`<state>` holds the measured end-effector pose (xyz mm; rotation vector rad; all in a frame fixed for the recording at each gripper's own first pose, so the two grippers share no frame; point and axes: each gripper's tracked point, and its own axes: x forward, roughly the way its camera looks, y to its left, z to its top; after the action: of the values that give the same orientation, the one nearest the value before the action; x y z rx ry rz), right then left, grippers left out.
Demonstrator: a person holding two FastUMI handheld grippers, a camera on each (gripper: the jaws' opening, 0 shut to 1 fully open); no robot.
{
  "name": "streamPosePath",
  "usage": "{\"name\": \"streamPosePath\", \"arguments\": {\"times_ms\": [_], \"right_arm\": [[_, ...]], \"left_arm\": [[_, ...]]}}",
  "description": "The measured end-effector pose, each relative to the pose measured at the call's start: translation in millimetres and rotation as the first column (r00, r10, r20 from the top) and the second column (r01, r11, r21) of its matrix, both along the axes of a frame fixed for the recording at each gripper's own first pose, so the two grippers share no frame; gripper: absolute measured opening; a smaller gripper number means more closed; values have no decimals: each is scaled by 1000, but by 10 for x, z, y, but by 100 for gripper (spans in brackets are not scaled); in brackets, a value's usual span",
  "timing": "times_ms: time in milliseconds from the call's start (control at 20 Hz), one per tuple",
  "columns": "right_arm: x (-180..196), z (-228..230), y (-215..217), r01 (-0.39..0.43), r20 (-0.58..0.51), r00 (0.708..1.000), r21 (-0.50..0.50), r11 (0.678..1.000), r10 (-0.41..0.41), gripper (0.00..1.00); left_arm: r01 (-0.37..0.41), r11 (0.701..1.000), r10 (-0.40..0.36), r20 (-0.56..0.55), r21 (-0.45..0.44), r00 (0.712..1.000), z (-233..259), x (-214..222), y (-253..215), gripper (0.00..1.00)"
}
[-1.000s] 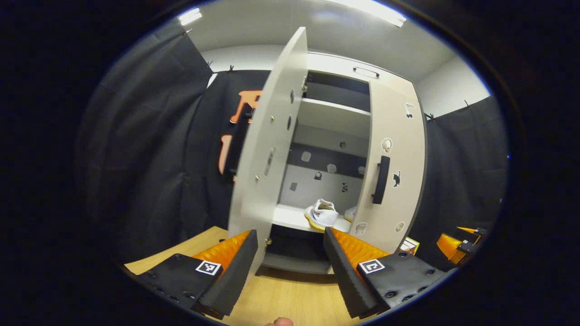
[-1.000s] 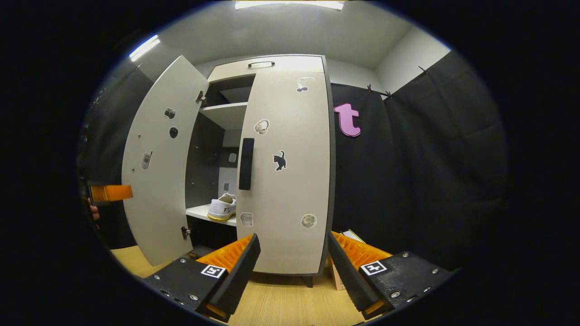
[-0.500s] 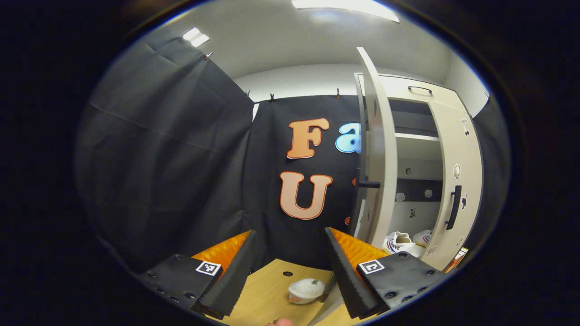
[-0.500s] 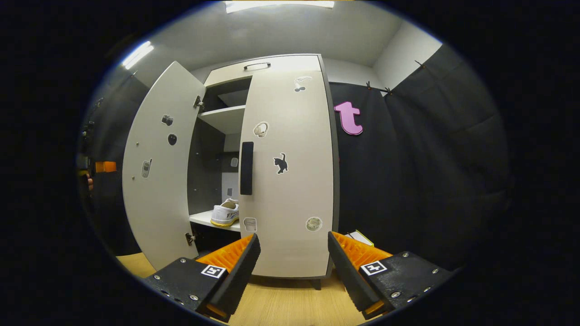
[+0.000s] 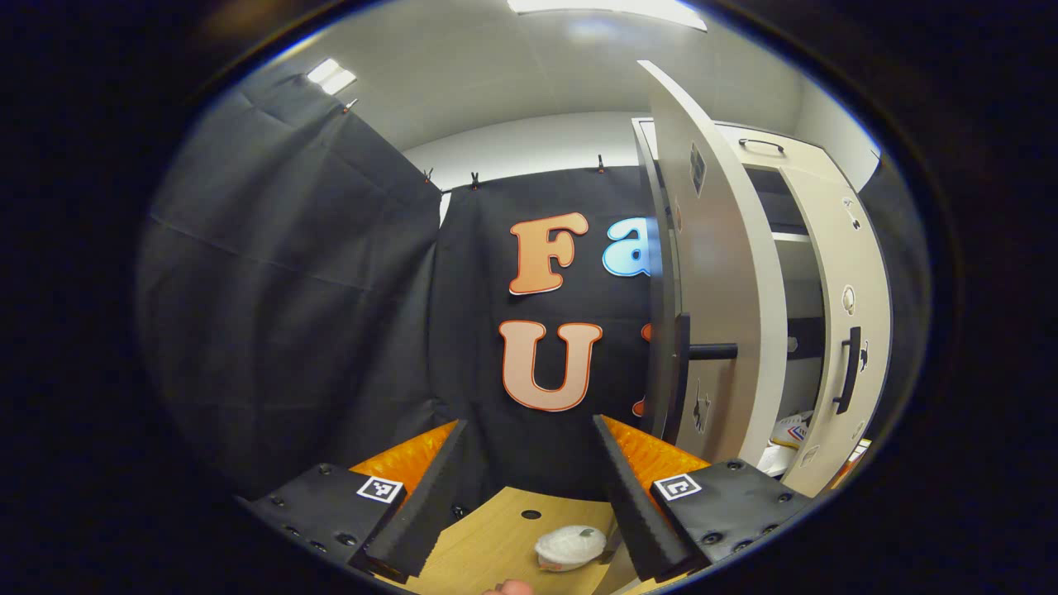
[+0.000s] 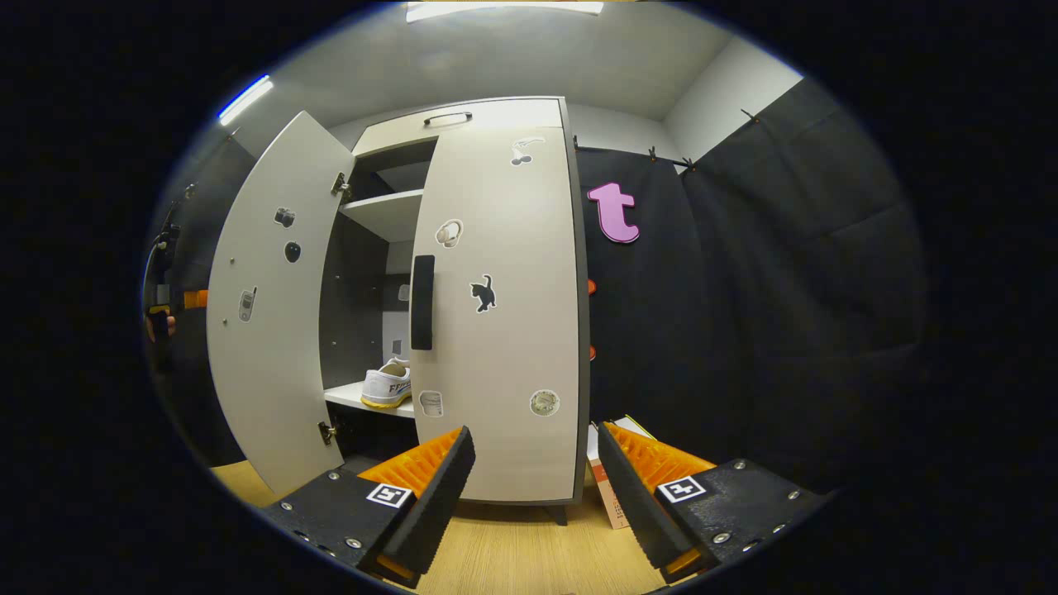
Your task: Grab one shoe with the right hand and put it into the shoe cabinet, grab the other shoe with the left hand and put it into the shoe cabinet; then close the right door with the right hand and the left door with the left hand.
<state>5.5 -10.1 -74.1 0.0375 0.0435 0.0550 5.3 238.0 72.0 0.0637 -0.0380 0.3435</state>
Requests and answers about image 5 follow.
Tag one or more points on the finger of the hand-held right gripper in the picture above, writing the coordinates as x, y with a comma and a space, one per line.
851, 467

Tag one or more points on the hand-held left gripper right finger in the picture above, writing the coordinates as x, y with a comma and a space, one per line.
628, 496

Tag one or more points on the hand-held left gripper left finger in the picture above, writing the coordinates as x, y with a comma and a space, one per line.
426, 496

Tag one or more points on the white shoe cabinet door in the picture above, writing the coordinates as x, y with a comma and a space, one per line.
727, 273
860, 273

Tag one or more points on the white shoe cabinet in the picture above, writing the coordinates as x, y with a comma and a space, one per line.
661, 289

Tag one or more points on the white cabinet drawer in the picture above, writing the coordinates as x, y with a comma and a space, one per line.
793, 161

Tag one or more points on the white round container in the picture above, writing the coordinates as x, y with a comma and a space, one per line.
570, 545

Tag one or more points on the black backdrop cloth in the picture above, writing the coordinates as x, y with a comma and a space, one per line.
289, 289

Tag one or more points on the row of small black clips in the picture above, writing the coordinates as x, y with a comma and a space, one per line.
474, 179

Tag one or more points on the large ceiling light panel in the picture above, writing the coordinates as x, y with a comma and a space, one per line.
612, 8

